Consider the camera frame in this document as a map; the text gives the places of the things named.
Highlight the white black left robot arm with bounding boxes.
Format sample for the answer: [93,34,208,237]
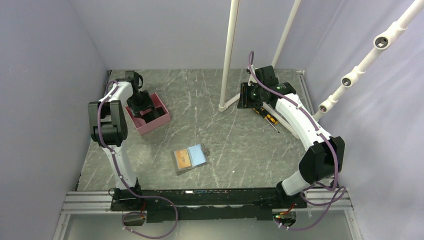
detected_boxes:
[87,70,155,210]

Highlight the aluminium extrusion frame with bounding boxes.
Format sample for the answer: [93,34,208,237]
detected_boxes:
[52,71,365,240]

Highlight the white PVC pipe frame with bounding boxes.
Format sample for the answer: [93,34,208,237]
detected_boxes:
[217,0,309,140]

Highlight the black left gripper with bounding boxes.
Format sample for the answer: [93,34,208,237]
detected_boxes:
[127,90,155,120]

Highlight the black cards in box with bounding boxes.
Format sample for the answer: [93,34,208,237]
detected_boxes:
[140,107,166,124]

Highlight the white pipe with camera sockets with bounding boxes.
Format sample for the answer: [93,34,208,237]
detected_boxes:
[313,0,424,122]

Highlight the grey leather card holder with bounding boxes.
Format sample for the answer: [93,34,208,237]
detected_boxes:
[170,143,210,175]

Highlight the yellow black screwdriver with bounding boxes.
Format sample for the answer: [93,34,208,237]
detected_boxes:
[253,106,280,133]

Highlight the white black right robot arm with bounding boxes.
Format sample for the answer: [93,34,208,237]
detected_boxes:
[237,65,345,208]

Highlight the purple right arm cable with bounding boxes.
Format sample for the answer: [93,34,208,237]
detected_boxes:
[246,50,347,232]

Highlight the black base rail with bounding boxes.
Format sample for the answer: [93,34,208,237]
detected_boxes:
[110,184,307,223]

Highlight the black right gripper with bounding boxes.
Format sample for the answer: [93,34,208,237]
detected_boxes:
[237,82,265,109]

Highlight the pink plastic box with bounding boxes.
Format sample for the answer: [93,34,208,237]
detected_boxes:
[125,92,171,136]

